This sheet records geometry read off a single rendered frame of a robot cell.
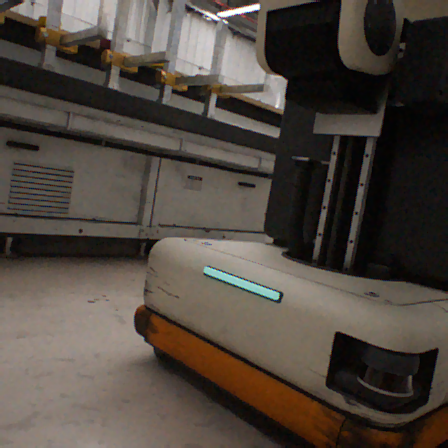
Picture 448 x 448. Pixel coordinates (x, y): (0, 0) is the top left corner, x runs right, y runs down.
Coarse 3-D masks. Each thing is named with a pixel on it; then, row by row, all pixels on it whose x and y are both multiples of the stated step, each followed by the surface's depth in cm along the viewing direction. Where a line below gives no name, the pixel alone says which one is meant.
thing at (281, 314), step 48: (192, 240) 104; (144, 288) 103; (192, 288) 91; (240, 288) 82; (288, 288) 76; (336, 288) 74; (384, 288) 82; (432, 288) 91; (144, 336) 101; (192, 336) 90; (240, 336) 81; (288, 336) 73; (336, 336) 68; (384, 336) 62; (432, 336) 66; (240, 384) 79; (288, 384) 73; (336, 384) 69; (384, 384) 62; (432, 384) 68; (336, 432) 65; (384, 432) 63; (432, 432) 70
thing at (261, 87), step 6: (246, 84) 198; (252, 84) 195; (258, 84) 193; (264, 84) 190; (198, 90) 219; (222, 90) 208; (228, 90) 205; (234, 90) 202; (240, 90) 200; (246, 90) 197; (252, 90) 195; (258, 90) 192; (264, 90) 191
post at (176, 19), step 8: (176, 0) 188; (184, 0) 189; (176, 8) 188; (176, 16) 188; (176, 24) 188; (176, 32) 189; (168, 40) 190; (176, 40) 189; (168, 48) 190; (176, 48) 190; (176, 56) 191; (168, 64) 189; (160, 88) 192; (168, 88) 191; (160, 96) 191; (168, 96) 191
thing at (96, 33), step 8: (72, 32) 151; (80, 32) 147; (88, 32) 143; (96, 32) 139; (104, 32) 140; (64, 40) 155; (72, 40) 150; (80, 40) 148; (88, 40) 146; (96, 40) 144; (40, 48) 168
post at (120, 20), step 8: (120, 0) 171; (128, 0) 172; (120, 8) 171; (128, 8) 173; (120, 16) 171; (120, 24) 171; (112, 32) 173; (120, 32) 172; (112, 40) 173; (120, 40) 173; (112, 48) 173; (120, 48) 173; (112, 72) 173; (112, 80) 173
